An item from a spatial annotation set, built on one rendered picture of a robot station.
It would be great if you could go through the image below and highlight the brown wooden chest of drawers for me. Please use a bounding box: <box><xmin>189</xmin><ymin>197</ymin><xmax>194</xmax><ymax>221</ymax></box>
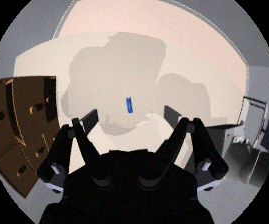
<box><xmin>0</xmin><ymin>76</ymin><xmax>56</xmax><ymax>199</ymax></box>

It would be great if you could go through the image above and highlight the blue aa battery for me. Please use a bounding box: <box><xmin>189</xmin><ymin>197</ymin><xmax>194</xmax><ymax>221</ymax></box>
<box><xmin>126</xmin><ymin>97</ymin><xmax>133</xmax><ymax>113</ymax></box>

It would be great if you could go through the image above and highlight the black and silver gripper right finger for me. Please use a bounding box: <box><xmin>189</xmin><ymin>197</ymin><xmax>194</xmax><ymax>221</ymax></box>
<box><xmin>139</xmin><ymin>105</ymin><xmax>229</xmax><ymax>192</ymax></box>

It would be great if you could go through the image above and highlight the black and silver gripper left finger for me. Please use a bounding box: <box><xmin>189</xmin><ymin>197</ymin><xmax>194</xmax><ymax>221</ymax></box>
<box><xmin>37</xmin><ymin>109</ymin><xmax>114</xmax><ymax>194</ymax></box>

